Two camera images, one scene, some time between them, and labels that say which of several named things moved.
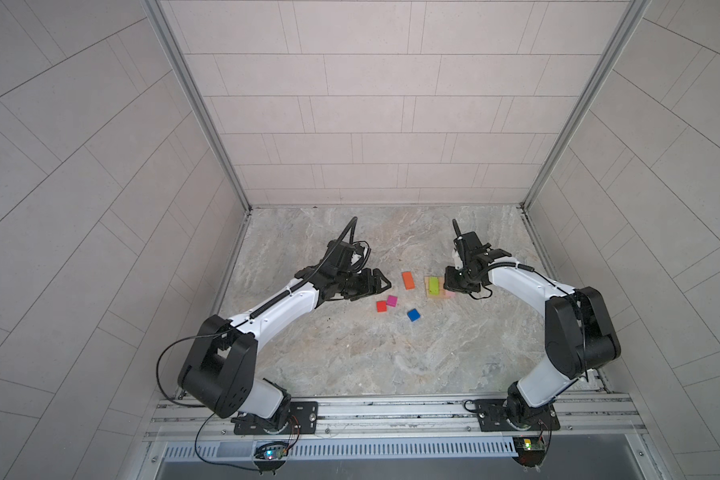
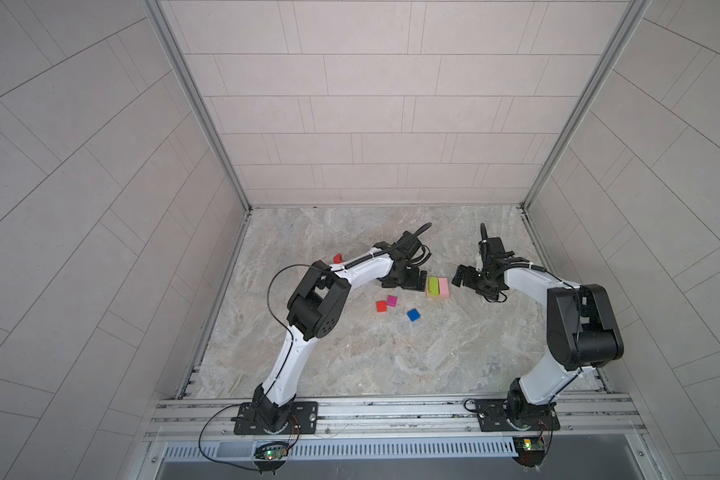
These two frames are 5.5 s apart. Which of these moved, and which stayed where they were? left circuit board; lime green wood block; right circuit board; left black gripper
Moved: left black gripper
Stayed: left circuit board; lime green wood block; right circuit board
